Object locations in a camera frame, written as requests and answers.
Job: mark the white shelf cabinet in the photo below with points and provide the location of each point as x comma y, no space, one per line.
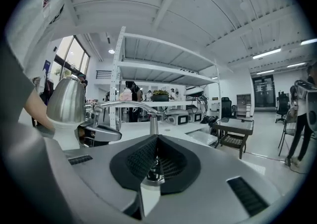
244,109

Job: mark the black office chair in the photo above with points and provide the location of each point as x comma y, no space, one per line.
226,105
282,105

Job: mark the round ceiling light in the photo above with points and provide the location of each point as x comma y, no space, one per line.
111,51

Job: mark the white device black screen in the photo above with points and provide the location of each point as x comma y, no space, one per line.
196,118
173,119

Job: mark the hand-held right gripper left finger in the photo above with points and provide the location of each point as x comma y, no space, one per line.
99,176

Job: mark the pink bag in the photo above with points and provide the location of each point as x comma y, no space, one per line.
125,96

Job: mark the white metal shelving rack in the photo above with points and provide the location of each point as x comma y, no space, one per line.
148,69

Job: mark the large window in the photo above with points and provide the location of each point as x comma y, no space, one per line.
71,54

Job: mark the dark framed glass table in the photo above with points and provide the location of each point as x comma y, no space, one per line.
235,124

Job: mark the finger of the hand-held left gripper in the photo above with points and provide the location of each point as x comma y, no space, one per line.
106,132

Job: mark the white dome helmet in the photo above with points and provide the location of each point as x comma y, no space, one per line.
194,91

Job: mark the black double door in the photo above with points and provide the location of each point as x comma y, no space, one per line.
265,94

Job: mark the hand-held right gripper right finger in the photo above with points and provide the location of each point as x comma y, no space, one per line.
210,173

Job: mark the long ceiling light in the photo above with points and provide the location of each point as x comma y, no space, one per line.
265,72
309,42
296,65
267,53

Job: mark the white table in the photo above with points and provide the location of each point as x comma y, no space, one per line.
138,128

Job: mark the person's grey t-shirt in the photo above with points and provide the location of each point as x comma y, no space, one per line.
29,32

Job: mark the grey folding chair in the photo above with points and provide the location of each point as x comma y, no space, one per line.
284,128

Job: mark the dark plant pot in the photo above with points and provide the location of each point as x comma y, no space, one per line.
160,97

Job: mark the person's left forearm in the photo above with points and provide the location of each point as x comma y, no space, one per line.
37,111

